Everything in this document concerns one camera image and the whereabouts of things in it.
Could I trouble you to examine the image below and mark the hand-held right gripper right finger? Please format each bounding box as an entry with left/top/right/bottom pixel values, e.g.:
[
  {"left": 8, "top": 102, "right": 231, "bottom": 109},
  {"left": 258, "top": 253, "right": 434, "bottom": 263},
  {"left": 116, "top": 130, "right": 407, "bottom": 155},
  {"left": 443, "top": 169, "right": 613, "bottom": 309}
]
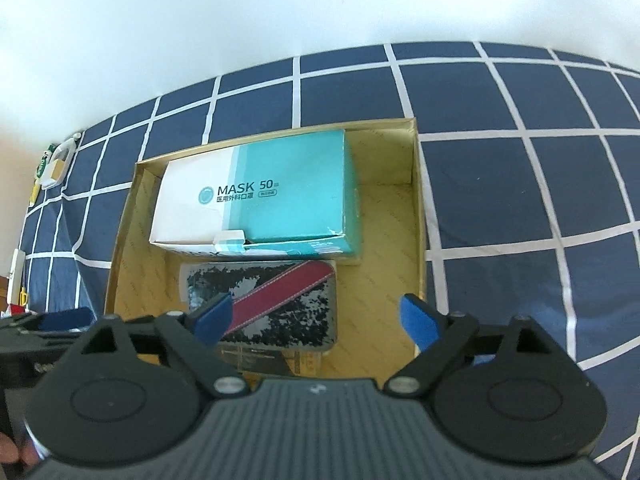
[{"left": 382, "top": 292, "right": 576, "bottom": 398}]

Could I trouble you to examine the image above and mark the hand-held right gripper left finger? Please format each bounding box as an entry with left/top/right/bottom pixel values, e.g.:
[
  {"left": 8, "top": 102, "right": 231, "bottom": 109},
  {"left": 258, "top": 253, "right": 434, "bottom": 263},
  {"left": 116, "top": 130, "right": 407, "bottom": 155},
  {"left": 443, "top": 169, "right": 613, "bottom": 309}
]
[{"left": 65, "top": 294, "right": 251, "bottom": 401}]

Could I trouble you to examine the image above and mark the speckled wallet with red stripe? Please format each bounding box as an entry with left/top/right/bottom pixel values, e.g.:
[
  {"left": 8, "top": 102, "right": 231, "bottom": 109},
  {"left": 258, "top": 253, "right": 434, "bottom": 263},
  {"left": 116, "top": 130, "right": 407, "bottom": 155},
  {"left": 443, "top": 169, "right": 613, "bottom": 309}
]
[{"left": 179, "top": 258, "right": 339, "bottom": 349}]

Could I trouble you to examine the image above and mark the golden cardboard box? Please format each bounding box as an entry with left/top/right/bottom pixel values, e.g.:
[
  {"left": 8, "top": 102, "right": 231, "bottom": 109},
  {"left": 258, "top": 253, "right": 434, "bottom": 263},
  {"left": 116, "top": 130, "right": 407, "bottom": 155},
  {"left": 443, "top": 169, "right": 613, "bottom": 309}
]
[{"left": 102, "top": 117, "right": 429, "bottom": 377}]

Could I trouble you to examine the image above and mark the teal and white mask box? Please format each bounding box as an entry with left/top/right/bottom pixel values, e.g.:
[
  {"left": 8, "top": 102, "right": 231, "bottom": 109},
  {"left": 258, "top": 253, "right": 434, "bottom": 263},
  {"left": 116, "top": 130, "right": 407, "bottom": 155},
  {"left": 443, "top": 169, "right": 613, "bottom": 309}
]
[{"left": 149, "top": 129, "right": 365, "bottom": 262}]

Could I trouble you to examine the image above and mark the person's left hand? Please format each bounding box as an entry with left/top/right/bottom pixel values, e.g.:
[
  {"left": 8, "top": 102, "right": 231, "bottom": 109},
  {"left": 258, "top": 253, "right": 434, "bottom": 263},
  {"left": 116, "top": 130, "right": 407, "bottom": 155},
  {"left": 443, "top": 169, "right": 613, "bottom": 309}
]
[{"left": 0, "top": 434, "right": 40, "bottom": 480}]

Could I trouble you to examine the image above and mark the clear plastic packet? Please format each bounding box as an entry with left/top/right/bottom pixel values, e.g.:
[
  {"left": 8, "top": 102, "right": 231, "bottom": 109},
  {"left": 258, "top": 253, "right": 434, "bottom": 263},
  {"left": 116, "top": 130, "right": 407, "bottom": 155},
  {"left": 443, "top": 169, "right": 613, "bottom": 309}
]
[{"left": 217, "top": 342, "right": 327, "bottom": 377}]

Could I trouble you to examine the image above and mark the white plastic holder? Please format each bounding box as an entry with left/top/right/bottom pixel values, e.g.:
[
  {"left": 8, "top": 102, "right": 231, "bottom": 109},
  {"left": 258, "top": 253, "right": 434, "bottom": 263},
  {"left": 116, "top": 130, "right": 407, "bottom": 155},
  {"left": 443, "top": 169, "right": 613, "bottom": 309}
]
[{"left": 40, "top": 132, "right": 83, "bottom": 191}]

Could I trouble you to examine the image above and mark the blue checked blanket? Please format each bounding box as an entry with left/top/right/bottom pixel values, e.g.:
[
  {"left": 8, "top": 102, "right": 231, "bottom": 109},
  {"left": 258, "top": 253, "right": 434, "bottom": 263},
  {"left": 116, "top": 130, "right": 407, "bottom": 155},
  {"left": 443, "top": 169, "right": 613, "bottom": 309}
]
[{"left": 20, "top": 40, "right": 640, "bottom": 480}]

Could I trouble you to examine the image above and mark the green bottle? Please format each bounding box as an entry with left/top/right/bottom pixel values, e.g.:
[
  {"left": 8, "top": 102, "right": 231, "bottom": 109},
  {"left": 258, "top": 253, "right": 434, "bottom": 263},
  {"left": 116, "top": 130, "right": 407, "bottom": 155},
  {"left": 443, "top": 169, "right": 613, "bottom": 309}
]
[{"left": 33, "top": 144, "right": 55, "bottom": 182}]

